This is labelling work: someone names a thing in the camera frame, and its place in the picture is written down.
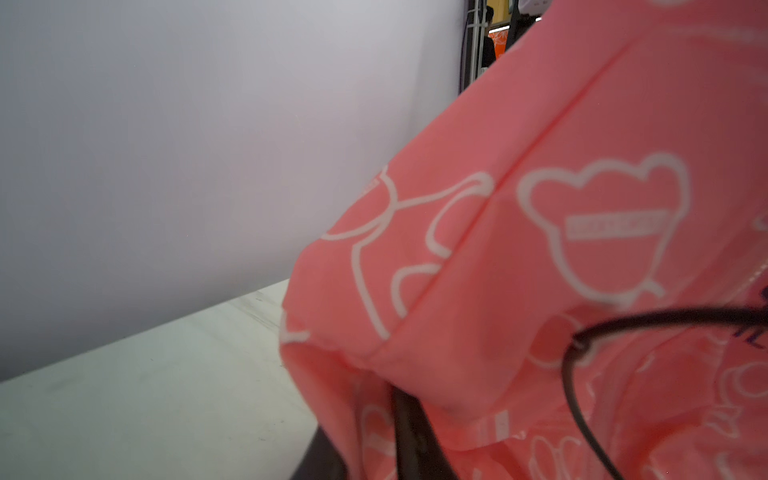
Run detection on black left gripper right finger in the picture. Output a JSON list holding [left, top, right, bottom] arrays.
[[391, 388, 458, 480]]

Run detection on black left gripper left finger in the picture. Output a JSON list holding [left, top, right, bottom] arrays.
[[290, 427, 348, 480]]

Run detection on pink printed hooded jacket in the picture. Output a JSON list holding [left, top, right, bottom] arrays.
[[280, 1, 767, 479]]

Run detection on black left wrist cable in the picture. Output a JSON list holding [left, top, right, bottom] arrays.
[[561, 305, 768, 480]]

